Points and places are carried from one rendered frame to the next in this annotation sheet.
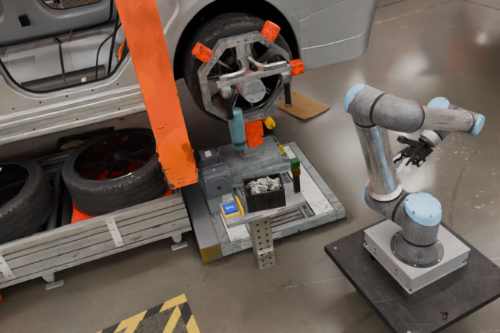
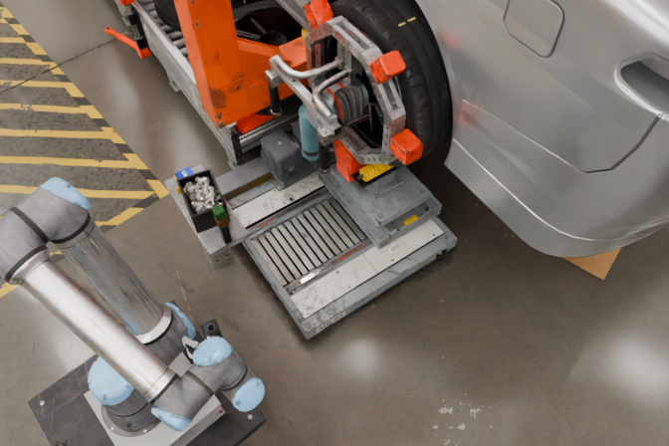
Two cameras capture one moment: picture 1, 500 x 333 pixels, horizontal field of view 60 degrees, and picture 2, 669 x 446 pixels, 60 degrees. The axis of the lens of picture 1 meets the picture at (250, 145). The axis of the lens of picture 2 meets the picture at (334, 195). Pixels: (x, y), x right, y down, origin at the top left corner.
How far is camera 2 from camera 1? 2.29 m
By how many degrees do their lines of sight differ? 51
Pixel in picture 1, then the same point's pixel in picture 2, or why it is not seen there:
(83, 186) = not seen: hidden behind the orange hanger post
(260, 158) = (363, 196)
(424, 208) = (102, 374)
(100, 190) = not seen: hidden behind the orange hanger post
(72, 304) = (153, 109)
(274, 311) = (149, 283)
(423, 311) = (70, 420)
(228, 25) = (360, 9)
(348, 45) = (520, 214)
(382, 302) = (85, 372)
